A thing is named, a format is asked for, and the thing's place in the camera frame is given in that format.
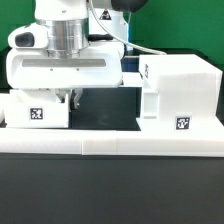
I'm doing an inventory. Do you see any white U-shaped fence wall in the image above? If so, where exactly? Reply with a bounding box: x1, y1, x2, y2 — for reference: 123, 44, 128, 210
0, 119, 224, 157

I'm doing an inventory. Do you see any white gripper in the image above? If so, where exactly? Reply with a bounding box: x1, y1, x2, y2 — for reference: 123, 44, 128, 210
6, 44, 122, 109

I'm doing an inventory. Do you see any white drawer front with tag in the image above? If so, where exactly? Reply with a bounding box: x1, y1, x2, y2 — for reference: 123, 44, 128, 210
0, 89, 70, 128

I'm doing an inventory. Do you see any white marker sheet with tags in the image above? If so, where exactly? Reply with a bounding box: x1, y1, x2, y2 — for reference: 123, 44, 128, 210
121, 72, 142, 88

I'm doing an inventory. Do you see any white drawer cabinet box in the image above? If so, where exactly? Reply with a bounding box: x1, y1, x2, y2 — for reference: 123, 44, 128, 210
137, 54, 222, 131

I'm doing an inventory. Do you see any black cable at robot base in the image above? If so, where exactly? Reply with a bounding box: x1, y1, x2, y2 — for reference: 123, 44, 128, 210
87, 0, 168, 56

